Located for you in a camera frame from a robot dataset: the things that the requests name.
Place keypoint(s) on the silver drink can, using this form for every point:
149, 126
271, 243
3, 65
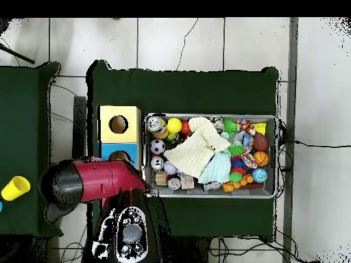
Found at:
157, 163

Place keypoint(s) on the wooden box with three holes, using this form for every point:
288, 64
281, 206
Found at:
131, 131

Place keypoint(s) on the black upright panel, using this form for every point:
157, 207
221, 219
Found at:
79, 126

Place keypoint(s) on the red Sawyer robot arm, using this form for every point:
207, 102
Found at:
104, 180

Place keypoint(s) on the orange mini basketball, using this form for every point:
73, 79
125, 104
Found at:
261, 159

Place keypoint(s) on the shallow mesh bin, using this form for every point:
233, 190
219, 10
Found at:
246, 192

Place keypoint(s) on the grey stand base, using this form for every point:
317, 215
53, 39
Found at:
59, 213

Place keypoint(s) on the black and white soccer ball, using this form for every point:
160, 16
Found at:
157, 146

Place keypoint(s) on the dark green tablecloth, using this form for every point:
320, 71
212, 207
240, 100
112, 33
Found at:
22, 123
186, 93

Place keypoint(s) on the yellow plastic cup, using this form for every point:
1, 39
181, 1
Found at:
16, 187

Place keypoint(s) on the light blue knitted cloth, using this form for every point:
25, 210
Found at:
218, 169

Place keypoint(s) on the dark thin rod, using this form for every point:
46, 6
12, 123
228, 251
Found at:
19, 55

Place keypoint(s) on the blue green globe ball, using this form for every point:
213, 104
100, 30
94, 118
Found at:
259, 175

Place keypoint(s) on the cream knitted cloth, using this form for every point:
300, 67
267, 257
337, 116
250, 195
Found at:
194, 153

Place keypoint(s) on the yellow tennis ball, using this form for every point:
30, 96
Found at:
174, 125

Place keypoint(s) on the printed drink can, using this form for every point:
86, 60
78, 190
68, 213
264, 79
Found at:
155, 124

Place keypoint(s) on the brown mini football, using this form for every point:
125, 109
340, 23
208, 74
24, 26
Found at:
260, 142

